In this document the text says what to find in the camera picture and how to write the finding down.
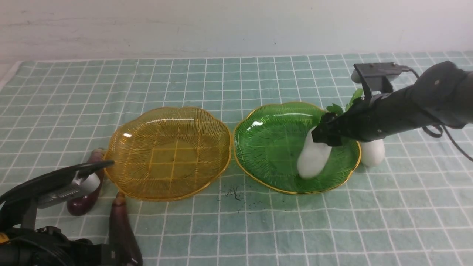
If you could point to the purple eggplant front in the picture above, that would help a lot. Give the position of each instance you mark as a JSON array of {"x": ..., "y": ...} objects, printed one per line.
[{"x": 121, "y": 236}]

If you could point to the green checked tablecloth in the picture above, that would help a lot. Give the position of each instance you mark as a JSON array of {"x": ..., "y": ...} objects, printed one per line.
[{"x": 414, "y": 209}]

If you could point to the purple eggplant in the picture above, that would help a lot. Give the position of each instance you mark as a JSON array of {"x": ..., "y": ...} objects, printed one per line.
[
  {"x": 82, "y": 205},
  {"x": 121, "y": 236}
]

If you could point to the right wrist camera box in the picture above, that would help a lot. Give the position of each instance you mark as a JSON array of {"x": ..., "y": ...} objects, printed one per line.
[{"x": 377, "y": 77}]

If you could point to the white radish front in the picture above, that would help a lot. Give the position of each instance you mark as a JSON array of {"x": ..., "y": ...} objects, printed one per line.
[{"x": 314, "y": 156}]

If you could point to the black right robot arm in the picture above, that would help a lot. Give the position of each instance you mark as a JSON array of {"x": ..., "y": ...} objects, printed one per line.
[{"x": 440, "y": 96}]

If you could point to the green transparent plastic plate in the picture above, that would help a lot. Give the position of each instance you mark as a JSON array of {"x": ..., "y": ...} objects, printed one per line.
[{"x": 268, "y": 142}]

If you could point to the yellow transparent plastic plate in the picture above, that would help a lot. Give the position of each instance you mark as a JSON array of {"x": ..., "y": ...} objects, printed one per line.
[{"x": 168, "y": 154}]

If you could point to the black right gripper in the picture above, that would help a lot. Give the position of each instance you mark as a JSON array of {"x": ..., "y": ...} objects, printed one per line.
[{"x": 362, "y": 122}]

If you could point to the white radish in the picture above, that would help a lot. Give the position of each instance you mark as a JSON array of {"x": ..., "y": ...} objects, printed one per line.
[
  {"x": 314, "y": 156},
  {"x": 372, "y": 153}
]

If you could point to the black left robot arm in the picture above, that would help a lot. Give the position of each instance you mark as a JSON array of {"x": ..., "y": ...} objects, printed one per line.
[{"x": 47, "y": 246}]

